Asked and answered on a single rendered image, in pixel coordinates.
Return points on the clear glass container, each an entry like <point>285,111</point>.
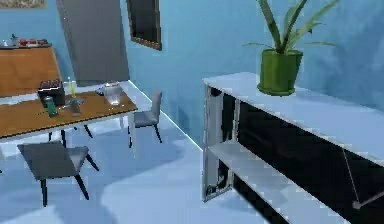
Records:
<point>112,93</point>

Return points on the red tomato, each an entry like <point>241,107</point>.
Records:
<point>32,41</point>
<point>41,42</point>
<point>23,42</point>

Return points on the green cup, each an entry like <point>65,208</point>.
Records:
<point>51,107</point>

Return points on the grey kettle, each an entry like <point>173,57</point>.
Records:
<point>14,40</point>

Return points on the dark framed wall picture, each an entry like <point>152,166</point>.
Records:
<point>145,21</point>

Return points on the wooden dining table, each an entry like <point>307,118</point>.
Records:
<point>30,115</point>

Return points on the black toaster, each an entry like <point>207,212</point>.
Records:
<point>53,90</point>

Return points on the grey room door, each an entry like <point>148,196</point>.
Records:
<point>96,40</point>

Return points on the white open shelf unit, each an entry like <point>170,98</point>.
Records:
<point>300,113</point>

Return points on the wooden cupboard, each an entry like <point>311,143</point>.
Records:
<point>26,68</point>

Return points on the grey metal mug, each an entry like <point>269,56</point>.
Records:
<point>75,106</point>

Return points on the yellow green bottle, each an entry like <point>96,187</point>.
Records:
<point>70,87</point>

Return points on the grey chair black legs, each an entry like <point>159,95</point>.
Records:
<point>150,115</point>
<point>53,160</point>

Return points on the brown framed wall picture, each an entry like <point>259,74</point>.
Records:
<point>21,3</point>

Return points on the green potted house plant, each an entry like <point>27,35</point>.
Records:
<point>279,71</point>

